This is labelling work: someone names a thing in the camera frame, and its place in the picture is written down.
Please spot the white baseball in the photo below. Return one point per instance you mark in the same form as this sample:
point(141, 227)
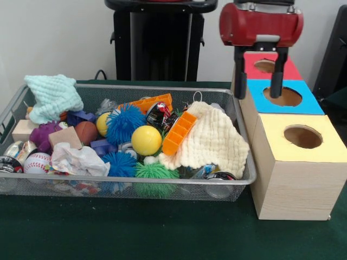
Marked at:
point(36, 162)

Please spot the blue spiky ball with eyes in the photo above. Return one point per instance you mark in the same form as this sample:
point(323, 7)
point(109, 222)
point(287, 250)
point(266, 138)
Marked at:
point(124, 124)

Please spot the dark green tablecloth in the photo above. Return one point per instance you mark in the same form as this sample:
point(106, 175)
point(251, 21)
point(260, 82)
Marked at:
point(135, 233)

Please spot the orange plastic brick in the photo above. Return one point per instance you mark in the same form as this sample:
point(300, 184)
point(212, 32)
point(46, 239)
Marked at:
point(176, 135)
point(151, 101)

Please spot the green spiky ball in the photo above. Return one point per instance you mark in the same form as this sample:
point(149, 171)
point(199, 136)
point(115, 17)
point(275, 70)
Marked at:
point(154, 172)

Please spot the green covered side table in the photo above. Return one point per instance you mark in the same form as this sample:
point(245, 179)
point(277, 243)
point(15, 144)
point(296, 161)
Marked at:
point(339, 100)

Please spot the shallow mesh bin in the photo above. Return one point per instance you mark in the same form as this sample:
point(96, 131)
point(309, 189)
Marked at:
point(162, 189)

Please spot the cream knitted cloth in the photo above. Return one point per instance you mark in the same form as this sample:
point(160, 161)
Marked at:
point(211, 140)

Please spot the yellow ball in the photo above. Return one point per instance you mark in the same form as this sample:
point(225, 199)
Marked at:
point(146, 140)

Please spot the white crumpled paper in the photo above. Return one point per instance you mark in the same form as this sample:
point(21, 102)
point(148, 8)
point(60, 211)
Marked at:
point(78, 159)

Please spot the wooden box with three holes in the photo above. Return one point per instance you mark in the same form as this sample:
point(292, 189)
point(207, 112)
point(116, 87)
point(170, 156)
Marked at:
point(295, 189)

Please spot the mint knitted cloth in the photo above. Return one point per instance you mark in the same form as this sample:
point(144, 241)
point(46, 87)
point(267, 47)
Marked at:
point(54, 97)

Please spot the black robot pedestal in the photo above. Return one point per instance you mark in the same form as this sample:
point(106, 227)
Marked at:
point(162, 40)

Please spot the black chair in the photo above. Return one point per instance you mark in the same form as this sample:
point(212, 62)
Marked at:
point(336, 54)

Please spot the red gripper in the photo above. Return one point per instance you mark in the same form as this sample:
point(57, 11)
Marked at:
point(260, 24)

